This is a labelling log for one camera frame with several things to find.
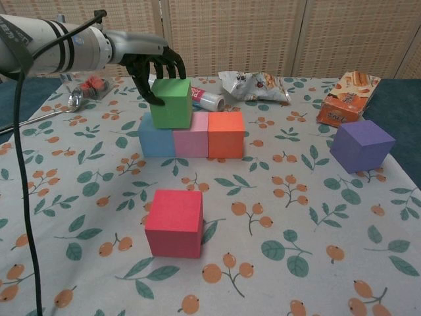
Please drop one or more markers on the purple cube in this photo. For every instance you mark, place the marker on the purple cube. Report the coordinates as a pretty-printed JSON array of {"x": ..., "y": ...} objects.
[{"x": 361, "y": 145}]

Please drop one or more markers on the orange cube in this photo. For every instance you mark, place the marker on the orange cube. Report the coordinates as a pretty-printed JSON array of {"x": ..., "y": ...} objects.
[{"x": 225, "y": 138}]

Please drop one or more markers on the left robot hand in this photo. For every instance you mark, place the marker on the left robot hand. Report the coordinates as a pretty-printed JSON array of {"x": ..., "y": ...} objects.
[{"x": 138, "y": 46}]

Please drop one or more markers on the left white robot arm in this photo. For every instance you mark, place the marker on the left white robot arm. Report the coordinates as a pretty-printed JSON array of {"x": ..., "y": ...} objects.
[{"x": 49, "y": 46}]

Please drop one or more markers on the red cube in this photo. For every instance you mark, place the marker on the red cube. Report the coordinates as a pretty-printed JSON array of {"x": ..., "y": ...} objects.
[{"x": 174, "y": 224}]

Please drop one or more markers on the green cube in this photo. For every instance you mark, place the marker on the green cube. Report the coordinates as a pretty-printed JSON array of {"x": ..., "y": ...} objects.
[{"x": 171, "y": 105}]

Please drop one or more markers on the crumpled snack bag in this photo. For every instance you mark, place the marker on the crumpled snack bag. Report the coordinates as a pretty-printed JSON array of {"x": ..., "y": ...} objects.
[{"x": 253, "y": 87}]

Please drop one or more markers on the orange biscuit box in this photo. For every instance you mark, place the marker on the orange biscuit box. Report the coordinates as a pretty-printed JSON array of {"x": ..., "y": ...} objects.
[{"x": 348, "y": 102}]

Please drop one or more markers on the blue cube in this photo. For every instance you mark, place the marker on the blue cube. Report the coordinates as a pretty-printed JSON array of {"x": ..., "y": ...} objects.
[{"x": 156, "y": 143}]

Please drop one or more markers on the plastic wrap roll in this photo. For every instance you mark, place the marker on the plastic wrap roll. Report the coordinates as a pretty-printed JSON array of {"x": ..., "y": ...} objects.
[{"x": 210, "y": 100}]

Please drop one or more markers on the pink cube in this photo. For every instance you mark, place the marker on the pink cube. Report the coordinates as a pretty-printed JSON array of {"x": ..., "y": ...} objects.
[{"x": 190, "y": 143}]

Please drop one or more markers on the bamboo folding screen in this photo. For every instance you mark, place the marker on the bamboo folding screen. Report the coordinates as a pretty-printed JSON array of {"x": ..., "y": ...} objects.
[{"x": 263, "y": 33}]

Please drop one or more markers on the clear bag red items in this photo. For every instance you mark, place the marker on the clear bag red items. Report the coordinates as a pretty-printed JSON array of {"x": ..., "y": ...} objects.
[{"x": 93, "y": 85}]

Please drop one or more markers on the metal ladle spoon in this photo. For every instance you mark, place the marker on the metal ladle spoon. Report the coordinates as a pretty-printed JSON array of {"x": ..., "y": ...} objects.
[{"x": 75, "y": 100}]

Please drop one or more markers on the floral tablecloth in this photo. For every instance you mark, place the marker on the floral tablecloth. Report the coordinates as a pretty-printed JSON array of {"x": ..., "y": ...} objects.
[{"x": 263, "y": 279}]

